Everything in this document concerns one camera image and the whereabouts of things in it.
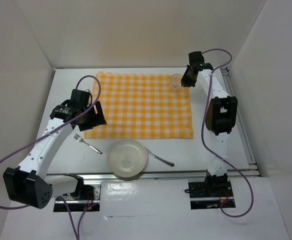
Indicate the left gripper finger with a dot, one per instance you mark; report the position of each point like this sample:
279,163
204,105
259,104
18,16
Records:
86,125
99,118

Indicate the aluminium rail frame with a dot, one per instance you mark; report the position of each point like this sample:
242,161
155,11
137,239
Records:
190,156

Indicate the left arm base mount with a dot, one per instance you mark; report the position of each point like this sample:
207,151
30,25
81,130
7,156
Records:
89,198

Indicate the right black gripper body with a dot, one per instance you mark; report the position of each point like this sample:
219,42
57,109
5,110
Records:
193,82

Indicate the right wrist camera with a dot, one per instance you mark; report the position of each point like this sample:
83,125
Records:
196,58

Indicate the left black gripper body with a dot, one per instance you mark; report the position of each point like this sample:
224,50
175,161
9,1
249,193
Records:
89,116

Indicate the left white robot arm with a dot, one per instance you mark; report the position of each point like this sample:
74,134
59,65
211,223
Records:
28,183

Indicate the silver spoon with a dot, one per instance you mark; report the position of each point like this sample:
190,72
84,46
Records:
171,164

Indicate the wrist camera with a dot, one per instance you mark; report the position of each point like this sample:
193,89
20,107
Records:
80,98
196,58

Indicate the clear plastic cup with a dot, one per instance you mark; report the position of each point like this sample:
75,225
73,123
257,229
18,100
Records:
175,81

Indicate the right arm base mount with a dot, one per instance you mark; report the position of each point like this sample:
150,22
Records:
202,198

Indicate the yellow white checkered cloth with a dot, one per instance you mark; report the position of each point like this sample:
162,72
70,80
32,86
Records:
142,106

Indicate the cream round plate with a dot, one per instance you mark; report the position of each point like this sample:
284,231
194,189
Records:
126,158

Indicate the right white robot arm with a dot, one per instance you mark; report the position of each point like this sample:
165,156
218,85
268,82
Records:
219,118

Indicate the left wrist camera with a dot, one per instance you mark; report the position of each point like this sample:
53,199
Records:
80,98

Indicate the silver fork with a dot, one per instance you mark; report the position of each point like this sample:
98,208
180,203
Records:
80,139

